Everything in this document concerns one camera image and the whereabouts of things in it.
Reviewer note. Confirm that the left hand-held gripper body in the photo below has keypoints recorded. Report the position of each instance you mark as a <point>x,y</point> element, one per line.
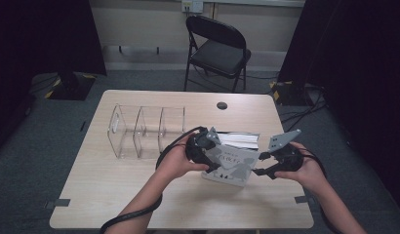
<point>201,144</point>

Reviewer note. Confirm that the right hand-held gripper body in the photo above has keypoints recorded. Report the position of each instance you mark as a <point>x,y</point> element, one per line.
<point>279,141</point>

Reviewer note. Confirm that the white book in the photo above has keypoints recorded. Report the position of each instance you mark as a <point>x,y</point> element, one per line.
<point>233,162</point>

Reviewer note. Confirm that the clear acrylic book rack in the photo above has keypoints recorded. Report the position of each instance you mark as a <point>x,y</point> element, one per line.
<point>139,133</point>

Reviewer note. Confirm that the person's left hand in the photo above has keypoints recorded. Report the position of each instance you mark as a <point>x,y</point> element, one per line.
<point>173,161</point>

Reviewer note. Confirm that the person's right hand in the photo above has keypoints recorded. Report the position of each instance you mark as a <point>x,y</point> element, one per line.
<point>310,174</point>

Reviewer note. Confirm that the grey tape strip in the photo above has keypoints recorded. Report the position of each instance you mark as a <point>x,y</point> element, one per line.
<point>302,199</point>
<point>60,202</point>

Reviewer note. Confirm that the black round table grommet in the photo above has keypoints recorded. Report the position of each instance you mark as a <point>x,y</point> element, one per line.
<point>222,105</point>

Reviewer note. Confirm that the black stand base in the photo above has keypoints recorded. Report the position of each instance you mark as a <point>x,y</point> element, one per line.
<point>290,94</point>
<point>71,87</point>

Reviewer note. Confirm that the black folding chair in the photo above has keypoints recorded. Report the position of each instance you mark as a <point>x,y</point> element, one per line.
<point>220,55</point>

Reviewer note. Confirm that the dark curtain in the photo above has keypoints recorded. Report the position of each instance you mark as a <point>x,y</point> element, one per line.
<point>32,42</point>
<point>360,81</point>

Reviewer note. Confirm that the grey wall trunking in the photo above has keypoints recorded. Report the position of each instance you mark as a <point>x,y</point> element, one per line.
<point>139,58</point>

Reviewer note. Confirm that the white wall socket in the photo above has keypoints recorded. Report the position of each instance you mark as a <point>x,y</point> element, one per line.
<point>192,6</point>

